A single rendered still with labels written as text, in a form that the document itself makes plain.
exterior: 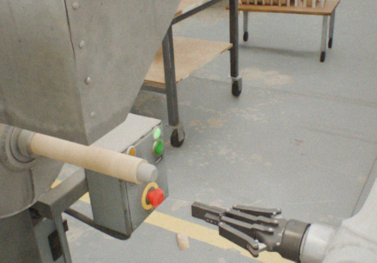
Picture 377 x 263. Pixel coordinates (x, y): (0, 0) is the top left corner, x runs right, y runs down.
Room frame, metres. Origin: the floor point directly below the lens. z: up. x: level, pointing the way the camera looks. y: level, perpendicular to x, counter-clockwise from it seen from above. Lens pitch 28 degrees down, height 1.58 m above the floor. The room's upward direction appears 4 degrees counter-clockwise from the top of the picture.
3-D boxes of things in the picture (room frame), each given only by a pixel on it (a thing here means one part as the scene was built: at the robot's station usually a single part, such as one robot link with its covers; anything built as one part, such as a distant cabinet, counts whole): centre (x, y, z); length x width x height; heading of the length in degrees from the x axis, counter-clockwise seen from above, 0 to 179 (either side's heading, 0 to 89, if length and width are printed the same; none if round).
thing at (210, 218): (0.76, -0.04, 0.97); 0.05 x 0.03 x 0.01; 58
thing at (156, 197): (0.85, 0.09, 0.97); 0.04 x 0.04 x 0.04; 59
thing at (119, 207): (0.90, 0.21, 0.99); 0.24 x 0.21 x 0.26; 59
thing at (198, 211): (0.79, -0.02, 0.97); 0.07 x 0.01 x 0.03; 58
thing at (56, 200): (0.85, 0.24, 1.02); 0.19 x 0.04 x 0.04; 149
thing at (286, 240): (0.71, -0.16, 0.97); 0.09 x 0.08 x 0.07; 58
